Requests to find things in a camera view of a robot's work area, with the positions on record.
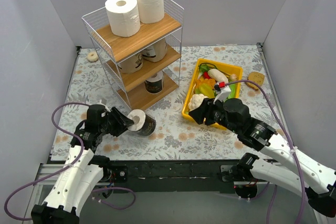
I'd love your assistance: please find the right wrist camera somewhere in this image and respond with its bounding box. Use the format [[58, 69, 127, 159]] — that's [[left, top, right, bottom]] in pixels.
[[214, 82, 232, 103]]

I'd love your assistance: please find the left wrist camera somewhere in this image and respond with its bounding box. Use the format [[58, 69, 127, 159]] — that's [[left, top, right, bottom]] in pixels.
[[98, 99, 111, 113]]

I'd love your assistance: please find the purple cable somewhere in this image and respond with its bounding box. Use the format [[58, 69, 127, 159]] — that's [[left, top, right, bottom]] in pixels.
[[225, 80, 307, 224], [4, 102, 137, 221]]

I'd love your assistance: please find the white cauliflower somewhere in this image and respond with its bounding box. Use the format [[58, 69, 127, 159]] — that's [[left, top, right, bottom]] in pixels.
[[188, 93, 207, 111]]

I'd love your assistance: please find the floral table mat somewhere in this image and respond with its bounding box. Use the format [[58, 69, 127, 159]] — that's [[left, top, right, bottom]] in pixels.
[[51, 45, 266, 162]]

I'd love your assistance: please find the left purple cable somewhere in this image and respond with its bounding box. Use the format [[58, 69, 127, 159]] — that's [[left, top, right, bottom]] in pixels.
[[4, 102, 137, 221]]

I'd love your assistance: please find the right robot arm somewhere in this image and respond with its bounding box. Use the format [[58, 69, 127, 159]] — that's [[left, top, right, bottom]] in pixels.
[[188, 98, 335, 218]]

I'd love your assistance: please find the yellow orange pepper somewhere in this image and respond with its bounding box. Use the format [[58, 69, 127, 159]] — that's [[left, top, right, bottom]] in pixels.
[[195, 79, 216, 99]]

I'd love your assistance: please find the yellow plastic bin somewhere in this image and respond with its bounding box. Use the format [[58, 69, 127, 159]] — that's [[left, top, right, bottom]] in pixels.
[[182, 58, 243, 123]]

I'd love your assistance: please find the bread slice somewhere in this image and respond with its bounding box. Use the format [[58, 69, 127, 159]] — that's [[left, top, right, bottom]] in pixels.
[[246, 72, 265, 91]]

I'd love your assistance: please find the white radish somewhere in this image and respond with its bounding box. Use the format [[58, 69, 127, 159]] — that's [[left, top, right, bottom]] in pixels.
[[207, 69, 228, 83]]

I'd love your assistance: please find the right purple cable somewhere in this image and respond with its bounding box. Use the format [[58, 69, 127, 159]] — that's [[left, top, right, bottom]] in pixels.
[[225, 80, 307, 224]]

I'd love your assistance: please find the brown printed paper roll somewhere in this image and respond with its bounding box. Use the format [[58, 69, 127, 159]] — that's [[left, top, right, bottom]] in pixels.
[[141, 38, 167, 62]]

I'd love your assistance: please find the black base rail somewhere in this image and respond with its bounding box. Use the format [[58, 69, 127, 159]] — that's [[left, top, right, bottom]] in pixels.
[[107, 159, 255, 193]]

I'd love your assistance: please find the white wire wooden shelf rack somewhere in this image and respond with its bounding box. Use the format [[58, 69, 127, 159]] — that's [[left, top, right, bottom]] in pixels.
[[82, 0, 184, 110]]

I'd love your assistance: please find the garlic bulb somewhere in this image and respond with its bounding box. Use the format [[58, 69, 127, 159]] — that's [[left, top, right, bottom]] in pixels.
[[228, 74, 238, 82]]

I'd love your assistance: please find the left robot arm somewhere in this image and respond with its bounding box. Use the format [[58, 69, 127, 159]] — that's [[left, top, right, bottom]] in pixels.
[[31, 104, 134, 223]]

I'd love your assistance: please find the small beige donut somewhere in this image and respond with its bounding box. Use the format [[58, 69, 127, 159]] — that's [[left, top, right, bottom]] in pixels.
[[87, 51, 99, 62]]

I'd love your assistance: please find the green cucumber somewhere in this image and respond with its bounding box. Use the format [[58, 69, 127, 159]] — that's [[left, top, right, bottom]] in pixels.
[[228, 84, 237, 99]]

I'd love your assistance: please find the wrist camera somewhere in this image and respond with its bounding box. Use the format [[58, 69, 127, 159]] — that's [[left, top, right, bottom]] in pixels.
[[214, 82, 232, 103], [98, 99, 111, 113]]

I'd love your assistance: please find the white paper towel roll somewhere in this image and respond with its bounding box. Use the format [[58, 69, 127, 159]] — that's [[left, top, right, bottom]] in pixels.
[[137, 0, 165, 24], [105, 0, 140, 37]]

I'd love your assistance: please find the black roll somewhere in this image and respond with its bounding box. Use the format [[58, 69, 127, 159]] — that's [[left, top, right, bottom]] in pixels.
[[144, 71, 163, 94], [127, 109, 156, 136]]

